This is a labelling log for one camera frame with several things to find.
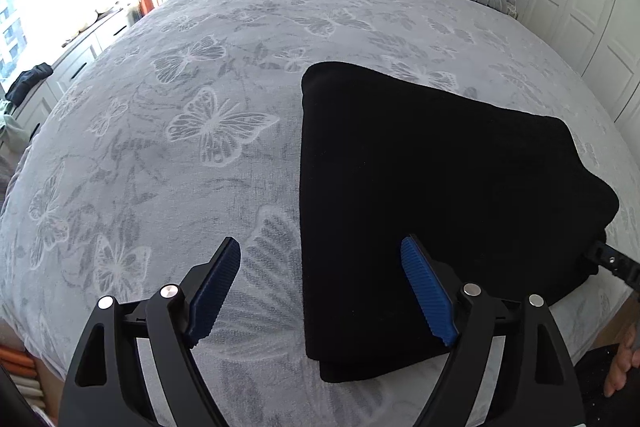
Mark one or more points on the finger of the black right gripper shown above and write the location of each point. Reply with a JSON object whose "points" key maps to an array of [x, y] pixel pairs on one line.
{"points": [[618, 264]]}

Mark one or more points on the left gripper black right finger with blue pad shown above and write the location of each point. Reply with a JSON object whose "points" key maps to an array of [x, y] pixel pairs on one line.
{"points": [[536, 384]]}

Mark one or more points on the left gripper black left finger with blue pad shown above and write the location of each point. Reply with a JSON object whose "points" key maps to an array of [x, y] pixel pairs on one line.
{"points": [[105, 385]]}

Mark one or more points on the black fleece pants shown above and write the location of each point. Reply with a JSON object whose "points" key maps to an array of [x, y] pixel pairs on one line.
{"points": [[499, 195]]}

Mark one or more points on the person's right hand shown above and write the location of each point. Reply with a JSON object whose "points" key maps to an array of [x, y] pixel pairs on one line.
{"points": [[627, 356]]}

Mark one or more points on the grey butterfly bedspread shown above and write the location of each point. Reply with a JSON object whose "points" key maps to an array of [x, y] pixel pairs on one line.
{"points": [[187, 130]]}

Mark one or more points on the dark navy garment on sill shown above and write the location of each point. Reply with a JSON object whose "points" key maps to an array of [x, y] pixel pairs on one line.
{"points": [[26, 81]]}

